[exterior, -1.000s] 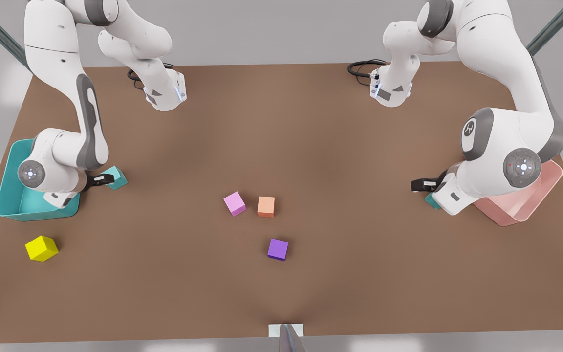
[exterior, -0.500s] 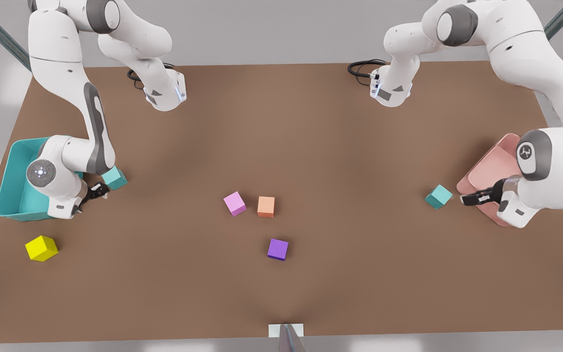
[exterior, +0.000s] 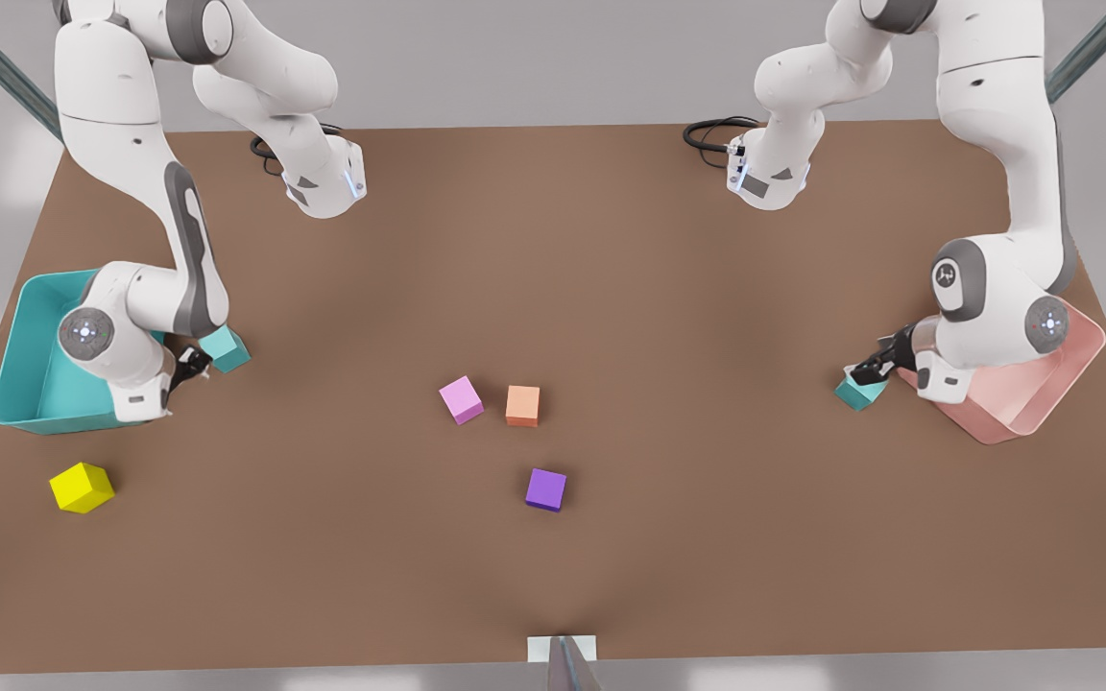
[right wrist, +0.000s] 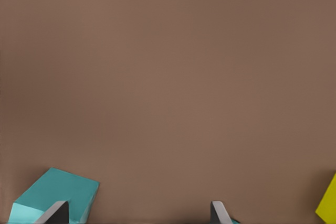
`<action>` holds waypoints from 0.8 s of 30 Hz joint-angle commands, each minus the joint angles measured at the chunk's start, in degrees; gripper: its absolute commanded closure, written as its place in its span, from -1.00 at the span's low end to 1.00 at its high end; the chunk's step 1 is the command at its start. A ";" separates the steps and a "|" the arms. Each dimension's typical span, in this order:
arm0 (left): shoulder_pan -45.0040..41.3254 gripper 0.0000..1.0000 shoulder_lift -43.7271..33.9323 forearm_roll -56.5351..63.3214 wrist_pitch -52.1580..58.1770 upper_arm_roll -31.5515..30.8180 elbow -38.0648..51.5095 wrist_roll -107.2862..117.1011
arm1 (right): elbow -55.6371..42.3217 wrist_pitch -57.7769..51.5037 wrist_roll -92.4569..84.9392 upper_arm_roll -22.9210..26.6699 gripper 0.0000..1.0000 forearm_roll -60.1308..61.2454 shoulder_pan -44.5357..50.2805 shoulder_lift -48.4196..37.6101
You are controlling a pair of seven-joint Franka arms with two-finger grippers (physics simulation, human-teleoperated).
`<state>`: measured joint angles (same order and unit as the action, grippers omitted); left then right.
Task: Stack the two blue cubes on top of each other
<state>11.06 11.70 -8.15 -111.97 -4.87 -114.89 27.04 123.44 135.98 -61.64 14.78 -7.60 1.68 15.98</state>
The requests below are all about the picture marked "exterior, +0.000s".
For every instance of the teal blue cube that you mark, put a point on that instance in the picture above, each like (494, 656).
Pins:
(227, 349)
(858, 392)

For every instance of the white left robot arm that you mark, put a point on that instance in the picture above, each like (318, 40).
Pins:
(995, 115)

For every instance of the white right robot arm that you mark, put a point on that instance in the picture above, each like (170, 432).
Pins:
(116, 115)

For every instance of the translucent pink bin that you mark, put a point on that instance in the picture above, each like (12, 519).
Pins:
(1033, 393)

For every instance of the teal bin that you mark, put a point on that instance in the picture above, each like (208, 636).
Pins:
(30, 384)

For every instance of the yellow cube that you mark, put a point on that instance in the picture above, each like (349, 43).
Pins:
(82, 488)

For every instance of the pink cube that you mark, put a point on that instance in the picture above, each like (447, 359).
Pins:
(462, 399)

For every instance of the orange cube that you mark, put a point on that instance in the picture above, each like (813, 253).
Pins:
(522, 405)

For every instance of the purple cube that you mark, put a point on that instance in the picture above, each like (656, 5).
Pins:
(545, 489)

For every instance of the silver frame post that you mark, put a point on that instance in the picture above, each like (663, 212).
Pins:
(572, 667)
(1, 62)
(1095, 43)

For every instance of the white post foot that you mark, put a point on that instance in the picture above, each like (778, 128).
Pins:
(538, 649)

